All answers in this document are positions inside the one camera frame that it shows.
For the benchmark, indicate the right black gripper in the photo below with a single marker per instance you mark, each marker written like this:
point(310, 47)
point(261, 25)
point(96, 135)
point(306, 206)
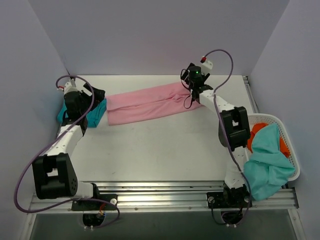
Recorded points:
point(194, 90)

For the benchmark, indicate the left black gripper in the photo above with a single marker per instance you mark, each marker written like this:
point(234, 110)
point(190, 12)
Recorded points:
point(95, 94)

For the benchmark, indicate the pink t shirt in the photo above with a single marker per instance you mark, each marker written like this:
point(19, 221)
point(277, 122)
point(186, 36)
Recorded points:
point(148, 104)

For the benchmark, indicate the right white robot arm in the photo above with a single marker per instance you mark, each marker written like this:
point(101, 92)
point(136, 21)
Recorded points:
point(233, 122)

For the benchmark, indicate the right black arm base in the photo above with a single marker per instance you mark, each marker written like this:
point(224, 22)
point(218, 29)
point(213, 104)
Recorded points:
point(229, 206)

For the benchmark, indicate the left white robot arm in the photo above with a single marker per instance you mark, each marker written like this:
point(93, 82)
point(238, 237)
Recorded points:
point(53, 172)

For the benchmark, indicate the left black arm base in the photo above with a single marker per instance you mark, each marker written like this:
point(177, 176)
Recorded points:
point(95, 210)

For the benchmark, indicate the folded teal t shirt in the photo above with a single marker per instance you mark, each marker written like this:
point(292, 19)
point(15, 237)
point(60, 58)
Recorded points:
point(93, 117)

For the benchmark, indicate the white plastic laundry basket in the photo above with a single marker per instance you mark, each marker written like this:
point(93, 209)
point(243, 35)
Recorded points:
point(256, 118)

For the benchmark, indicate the orange t shirt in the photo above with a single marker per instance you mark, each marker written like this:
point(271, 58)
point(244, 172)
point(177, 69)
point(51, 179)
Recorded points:
point(282, 145)

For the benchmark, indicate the light turquoise t shirt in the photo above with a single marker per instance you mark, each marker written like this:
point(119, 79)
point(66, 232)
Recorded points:
point(267, 169)

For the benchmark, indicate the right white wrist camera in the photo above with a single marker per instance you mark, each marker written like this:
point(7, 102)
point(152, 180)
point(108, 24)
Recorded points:
point(206, 65)

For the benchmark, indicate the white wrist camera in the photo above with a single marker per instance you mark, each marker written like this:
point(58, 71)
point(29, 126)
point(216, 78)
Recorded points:
point(206, 65)
point(70, 86)

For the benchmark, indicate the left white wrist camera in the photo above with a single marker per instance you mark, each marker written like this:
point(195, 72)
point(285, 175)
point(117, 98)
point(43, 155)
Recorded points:
point(70, 86)

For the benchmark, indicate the aluminium mounting rail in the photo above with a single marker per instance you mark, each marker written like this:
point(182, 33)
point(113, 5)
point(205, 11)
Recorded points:
point(167, 196)

